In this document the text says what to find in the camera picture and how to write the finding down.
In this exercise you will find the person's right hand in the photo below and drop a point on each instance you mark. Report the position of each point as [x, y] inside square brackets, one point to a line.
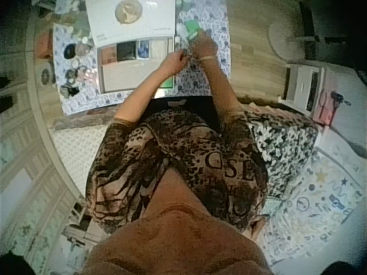
[206, 46]

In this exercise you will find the person's left hand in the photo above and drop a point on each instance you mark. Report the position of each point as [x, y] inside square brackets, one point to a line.
[172, 63]

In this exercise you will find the green packet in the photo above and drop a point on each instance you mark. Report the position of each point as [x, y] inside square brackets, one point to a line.
[191, 27]

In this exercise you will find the blue patterned table mat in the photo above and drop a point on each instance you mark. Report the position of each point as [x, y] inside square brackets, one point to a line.
[213, 23]

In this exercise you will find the green sheet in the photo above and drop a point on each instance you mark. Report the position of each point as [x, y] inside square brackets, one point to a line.
[169, 83]

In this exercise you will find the open compartment box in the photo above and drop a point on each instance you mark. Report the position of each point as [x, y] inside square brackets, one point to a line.
[129, 74]

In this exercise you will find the white box lid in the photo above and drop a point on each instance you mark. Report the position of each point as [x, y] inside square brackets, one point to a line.
[132, 20]

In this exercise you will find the white round fan base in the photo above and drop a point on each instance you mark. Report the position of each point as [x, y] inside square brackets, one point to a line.
[281, 38]

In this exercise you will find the heap of small stones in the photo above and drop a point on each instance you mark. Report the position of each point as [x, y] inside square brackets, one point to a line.
[75, 71]

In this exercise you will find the white shelf unit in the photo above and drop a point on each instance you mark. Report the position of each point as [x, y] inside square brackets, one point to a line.
[304, 83]

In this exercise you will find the black white patterned seat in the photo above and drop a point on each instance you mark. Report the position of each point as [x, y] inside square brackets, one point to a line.
[284, 146]

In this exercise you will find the orange object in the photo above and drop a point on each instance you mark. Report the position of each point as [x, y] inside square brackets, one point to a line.
[44, 46]

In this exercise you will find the white dotted cushion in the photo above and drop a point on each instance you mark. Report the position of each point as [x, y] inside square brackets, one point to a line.
[76, 154]

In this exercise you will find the pink holder with scissors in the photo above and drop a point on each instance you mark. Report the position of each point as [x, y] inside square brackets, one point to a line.
[327, 107]

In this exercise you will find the patterned play rug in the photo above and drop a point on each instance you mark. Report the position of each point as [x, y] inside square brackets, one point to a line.
[318, 200]

